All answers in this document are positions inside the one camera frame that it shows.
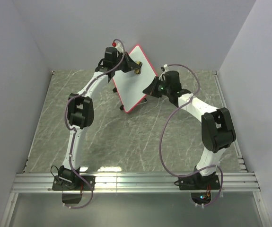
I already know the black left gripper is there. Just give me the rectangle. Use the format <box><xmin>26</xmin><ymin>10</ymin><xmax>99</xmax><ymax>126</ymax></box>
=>
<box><xmin>114</xmin><ymin>53</ymin><xmax>140</xmax><ymax>74</ymax></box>

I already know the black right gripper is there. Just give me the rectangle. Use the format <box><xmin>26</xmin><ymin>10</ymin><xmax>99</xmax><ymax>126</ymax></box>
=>
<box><xmin>141</xmin><ymin>79</ymin><xmax>170</xmax><ymax>100</ymax></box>

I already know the yellow whiteboard eraser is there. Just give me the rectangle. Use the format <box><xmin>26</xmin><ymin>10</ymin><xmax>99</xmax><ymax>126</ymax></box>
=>
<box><xmin>134</xmin><ymin>61</ymin><xmax>142</xmax><ymax>75</ymax></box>

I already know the pink framed whiteboard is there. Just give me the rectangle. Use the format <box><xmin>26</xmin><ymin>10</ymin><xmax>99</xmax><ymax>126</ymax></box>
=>
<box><xmin>113</xmin><ymin>45</ymin><xmax>157</xmax><ymax>113</ymax></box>

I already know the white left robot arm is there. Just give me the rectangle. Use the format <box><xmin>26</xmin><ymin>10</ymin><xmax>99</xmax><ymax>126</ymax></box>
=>
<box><xmin>58</xmin><ymin>47</ymin><xmax>142</xmax><ymax>190</ymax></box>

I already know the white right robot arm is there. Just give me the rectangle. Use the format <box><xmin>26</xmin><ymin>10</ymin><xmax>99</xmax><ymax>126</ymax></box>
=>
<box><xmin>143</xmin><ymin>77</ymin><xmax>236</xmax><ymax>189</ymax></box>

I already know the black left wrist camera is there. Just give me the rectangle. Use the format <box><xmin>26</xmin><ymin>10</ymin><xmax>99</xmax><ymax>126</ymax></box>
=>
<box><xmin>103</xmin><ymin>42</ymin><xmax>125</xmax><ymax>69</ymax></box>

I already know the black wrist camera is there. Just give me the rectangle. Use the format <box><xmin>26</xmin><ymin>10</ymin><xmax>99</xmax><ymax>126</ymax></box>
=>
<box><xmin>160</xmin><ymin>65</ymin><xmax>182</xmax><ymax>95</ymax></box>
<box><xmin>103</xmin><ymin>42</ymin><xmax>125</xmax><ymax>69</ymax></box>

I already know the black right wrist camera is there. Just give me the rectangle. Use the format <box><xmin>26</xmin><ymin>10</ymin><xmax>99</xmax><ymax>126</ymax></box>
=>
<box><xmin>160</xmin><ymin>65</ymin><xmax>182</xmax><ymax>95</ymax></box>

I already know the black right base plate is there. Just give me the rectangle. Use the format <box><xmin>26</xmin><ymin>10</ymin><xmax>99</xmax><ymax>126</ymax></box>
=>
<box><xmin>174</xmin><ymin>173</ymin><xmax>221</xmax><ymax>191</ymax></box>

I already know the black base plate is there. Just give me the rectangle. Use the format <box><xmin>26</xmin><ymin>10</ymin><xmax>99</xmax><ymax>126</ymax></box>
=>
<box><xmin>52</xmin><ymin>175</ymin><xmax>96</xmax><ymax>191</ymax></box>
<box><xmin>174</xmin><ymin>173</ymin><xmax>221</xmax><ymax>191</ymax></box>

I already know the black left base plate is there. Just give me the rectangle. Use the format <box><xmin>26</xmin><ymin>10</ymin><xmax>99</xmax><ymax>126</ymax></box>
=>
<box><xmin>52</xmin><ymin>175</ymin><xmax>96</xmax><ymax>191</ymax></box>

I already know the aluminium mounting rail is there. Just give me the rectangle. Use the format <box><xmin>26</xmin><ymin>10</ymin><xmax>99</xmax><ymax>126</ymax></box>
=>
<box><xmin>11</xmin><ymin>172</ymin><xmax>260</xmax><ymax>193</ymax></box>

